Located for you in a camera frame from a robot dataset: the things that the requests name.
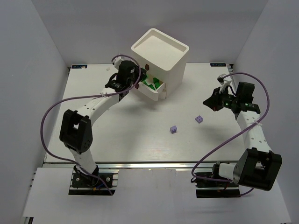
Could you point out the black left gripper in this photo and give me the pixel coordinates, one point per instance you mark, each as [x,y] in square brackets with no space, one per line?
[136,76]

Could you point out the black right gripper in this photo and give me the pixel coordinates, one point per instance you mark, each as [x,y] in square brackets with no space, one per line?
[218,99]

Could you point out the green long lego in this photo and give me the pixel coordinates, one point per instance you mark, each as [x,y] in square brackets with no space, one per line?
[147,81]
[152,87]

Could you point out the dark green lego front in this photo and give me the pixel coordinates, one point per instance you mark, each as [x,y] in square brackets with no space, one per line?
[157,84]

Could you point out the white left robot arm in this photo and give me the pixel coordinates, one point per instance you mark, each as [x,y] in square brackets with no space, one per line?
[76,131]

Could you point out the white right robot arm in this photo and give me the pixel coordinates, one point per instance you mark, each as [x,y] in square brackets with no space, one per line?
[258,167]

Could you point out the lilac square lego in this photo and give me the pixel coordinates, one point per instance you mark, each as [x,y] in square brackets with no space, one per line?
[199,119]

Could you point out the white drawer cabinet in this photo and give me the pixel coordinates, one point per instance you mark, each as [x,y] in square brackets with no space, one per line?
[158,52]

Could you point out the lilac small lego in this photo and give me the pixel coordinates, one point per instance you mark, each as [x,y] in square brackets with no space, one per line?
[173,129]

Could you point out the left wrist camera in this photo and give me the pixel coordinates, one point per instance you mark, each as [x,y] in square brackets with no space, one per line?
[117,61]

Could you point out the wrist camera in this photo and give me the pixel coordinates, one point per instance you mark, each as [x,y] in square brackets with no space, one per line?
[117,61]
[224,80]

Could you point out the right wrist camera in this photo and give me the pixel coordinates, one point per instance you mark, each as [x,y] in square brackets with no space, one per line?
[224,80]

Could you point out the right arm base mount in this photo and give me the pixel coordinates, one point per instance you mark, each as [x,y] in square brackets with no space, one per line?
[215,189]

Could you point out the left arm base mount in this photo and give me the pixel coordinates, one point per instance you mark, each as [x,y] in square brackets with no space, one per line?
[84,185]

